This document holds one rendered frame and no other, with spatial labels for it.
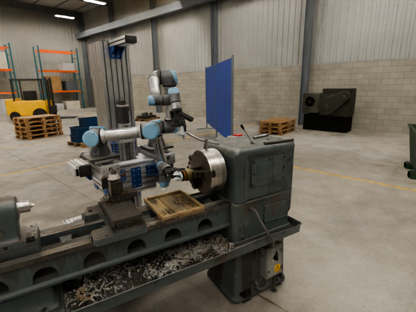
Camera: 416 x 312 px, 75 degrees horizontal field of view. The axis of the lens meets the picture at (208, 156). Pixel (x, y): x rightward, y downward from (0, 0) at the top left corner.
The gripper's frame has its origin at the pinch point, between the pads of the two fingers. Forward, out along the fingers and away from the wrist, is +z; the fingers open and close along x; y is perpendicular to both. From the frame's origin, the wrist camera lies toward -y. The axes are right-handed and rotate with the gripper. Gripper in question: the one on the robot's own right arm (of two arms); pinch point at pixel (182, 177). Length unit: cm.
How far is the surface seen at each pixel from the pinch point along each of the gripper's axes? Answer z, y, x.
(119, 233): 20, 48, -17
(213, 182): 11.9, -17.4, -3.8
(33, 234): 2, 88, -14
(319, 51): -592, -880, 181
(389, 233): 24, -245, -108
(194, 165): -4.9, -12.0, 5.1
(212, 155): 5.3, -20.8, 13.2
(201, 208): 14.7, -5.9, -18.8
